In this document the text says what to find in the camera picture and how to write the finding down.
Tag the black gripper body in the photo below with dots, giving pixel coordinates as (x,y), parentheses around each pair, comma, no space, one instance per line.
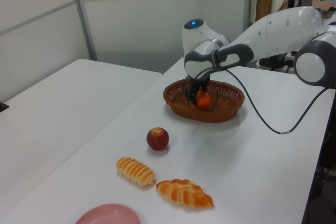
(200,82)

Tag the white side table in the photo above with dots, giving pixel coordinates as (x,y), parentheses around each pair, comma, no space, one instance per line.
(65,103)

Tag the orange toy mandarin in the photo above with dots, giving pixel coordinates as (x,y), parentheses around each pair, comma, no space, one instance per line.
(204,100)

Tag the small black object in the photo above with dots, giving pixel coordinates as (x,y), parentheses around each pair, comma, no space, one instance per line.
(3,106)

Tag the braided toy bread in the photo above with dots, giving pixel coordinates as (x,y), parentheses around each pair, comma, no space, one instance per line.
(183,195)

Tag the red toy apple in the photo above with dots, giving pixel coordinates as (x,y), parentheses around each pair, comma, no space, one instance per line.
(157,139)

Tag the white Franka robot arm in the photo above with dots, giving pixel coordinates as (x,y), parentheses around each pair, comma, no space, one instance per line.
(275,32)

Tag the black equipment behind arm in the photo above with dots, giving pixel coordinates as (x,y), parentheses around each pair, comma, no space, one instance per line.
(273,62)

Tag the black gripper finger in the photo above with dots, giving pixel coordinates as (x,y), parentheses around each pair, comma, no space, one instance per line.
(204,87)
(194,95)

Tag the pink plate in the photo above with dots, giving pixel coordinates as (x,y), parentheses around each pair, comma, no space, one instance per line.
(110,214)

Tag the open cardboard box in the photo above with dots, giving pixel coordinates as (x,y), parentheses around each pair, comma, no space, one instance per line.
(325,5)

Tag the white partition panel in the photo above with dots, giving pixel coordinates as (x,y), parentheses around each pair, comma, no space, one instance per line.
(144,24)
(39,24)

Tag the brown wooden board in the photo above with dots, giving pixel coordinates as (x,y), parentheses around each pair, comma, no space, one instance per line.
(263,1)

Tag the striped toy bread roll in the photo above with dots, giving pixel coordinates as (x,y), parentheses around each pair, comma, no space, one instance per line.
(135,171)

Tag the brown woven basket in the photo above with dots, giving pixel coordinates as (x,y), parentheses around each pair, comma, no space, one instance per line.
(223,108)

